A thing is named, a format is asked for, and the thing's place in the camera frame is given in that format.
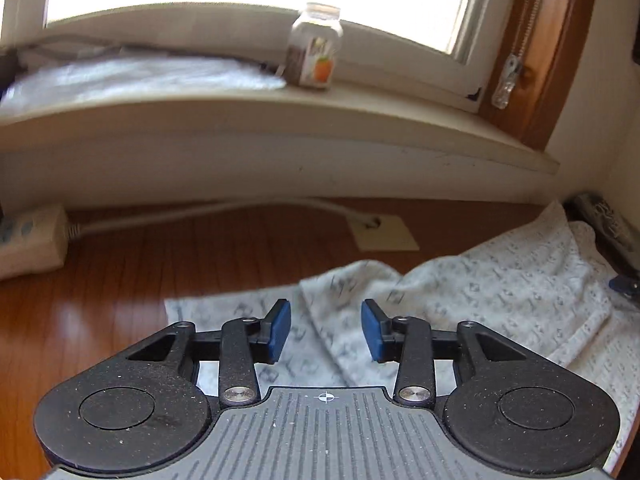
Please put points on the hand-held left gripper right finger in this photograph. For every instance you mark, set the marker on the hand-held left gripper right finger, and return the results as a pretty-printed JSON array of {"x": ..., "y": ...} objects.
[{"x": 372, "y": 330}]

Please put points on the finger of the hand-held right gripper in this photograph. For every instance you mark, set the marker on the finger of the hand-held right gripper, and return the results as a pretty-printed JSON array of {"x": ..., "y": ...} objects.
[{"x": 627, "y": 287}]

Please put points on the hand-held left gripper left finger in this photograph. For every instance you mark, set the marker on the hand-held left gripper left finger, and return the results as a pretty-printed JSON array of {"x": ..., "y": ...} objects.
[{"x": 280, "y": 330}]

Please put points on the white checker-print pajama garment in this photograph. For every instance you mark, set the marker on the white checker-print pajama garment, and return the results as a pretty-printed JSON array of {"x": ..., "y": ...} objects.
[{"x": 500, "y": 280}]

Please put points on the black folded garment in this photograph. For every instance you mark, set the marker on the black folded garment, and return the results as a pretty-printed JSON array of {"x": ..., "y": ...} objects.
[{"x": 620, "y": 260}]

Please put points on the grey printed folded t-shirt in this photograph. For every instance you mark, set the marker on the grey printed folded t-shirt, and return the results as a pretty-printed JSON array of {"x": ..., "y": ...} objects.
[{"x": 607, "y": 220}]

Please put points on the beige stone window sill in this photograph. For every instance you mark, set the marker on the beige stone window sill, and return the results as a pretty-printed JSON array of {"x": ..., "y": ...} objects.
[{"x": 250, "y": 125}]

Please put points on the white power strip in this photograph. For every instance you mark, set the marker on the white power strip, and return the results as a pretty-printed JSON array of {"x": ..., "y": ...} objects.
[{"x": 30, "y": 240}]

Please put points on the white window sash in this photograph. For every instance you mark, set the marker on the white window sash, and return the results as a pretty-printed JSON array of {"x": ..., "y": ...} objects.
[{"x": 400, "y": 55}]

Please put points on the glass jar with orange label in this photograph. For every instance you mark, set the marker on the glass jar with orange label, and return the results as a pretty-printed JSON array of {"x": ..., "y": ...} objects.
[{"x": 315, "y": 50}]

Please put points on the clear plastic bag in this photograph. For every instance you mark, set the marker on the clear plastic bag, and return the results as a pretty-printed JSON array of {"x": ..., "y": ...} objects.
[{"x": 125, "y": 77}]

